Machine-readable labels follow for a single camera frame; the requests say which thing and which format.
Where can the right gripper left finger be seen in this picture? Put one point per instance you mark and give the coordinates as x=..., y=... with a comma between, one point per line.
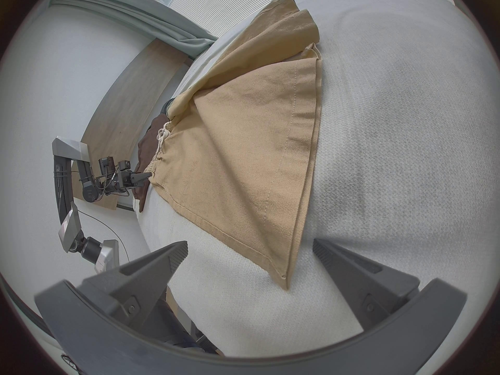
x=132, y=291

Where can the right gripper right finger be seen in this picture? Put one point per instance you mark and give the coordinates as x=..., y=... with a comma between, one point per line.
x=371, y=295

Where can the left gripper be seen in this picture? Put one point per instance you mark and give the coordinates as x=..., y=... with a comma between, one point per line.
x=129, y=180

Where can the tan shorts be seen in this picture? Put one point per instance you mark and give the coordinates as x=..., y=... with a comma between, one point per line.
x=242, y=150

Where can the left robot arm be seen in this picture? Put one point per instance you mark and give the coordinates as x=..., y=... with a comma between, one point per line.
x=86, y=182

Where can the bed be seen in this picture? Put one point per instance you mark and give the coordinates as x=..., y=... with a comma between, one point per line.
x=390, y=150

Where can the brown garment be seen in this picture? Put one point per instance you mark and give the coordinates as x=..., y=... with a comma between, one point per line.
x=150, y=147

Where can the green garment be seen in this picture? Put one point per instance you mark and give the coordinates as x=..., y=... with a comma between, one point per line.
x=168, y=106

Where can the blue-green curtain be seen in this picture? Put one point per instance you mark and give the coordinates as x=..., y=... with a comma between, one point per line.
x=117, y=6

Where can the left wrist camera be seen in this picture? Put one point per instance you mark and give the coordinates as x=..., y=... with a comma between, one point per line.
x=125, y=165

